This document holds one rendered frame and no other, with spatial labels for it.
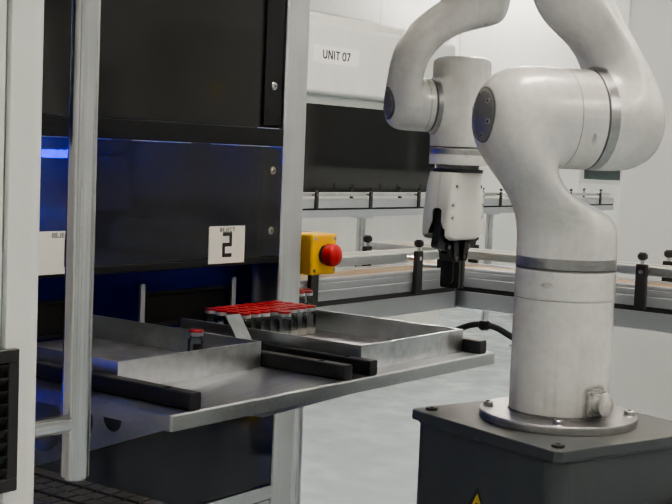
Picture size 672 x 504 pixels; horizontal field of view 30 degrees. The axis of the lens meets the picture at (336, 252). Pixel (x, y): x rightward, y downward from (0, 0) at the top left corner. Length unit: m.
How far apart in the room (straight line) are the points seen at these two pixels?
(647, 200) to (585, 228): 1.79
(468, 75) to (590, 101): 0.36
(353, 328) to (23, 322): 1.05
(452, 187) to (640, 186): 1.52
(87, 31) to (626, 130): 0.68
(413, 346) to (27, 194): 0.89
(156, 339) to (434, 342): 0.40
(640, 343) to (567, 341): 1.81
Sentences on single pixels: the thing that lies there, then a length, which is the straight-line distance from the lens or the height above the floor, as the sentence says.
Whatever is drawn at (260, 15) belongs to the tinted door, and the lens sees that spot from 2.09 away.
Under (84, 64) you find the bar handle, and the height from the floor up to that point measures 1.24.
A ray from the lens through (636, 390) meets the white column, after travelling 3.31.
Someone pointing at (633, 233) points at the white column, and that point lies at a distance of 3.28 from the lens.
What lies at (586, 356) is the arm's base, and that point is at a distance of 1.50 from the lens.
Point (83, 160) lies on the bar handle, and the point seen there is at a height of 1.16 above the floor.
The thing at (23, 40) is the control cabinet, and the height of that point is 1.25.
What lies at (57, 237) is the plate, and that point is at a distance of 1.78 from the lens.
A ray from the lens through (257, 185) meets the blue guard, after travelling 2.07.
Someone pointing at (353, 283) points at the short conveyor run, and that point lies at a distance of 2.48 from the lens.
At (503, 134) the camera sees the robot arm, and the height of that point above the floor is 1.20.
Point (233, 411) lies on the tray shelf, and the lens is 1.47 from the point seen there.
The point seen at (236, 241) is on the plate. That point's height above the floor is 1.02.
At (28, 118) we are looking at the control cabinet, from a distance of 1.03.
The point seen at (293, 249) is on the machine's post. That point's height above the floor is 1.01.
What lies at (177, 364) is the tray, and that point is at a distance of 1.59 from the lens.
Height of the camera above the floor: 1.17
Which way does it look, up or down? 4 degrees down
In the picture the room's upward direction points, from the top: 2 degrees clockwise
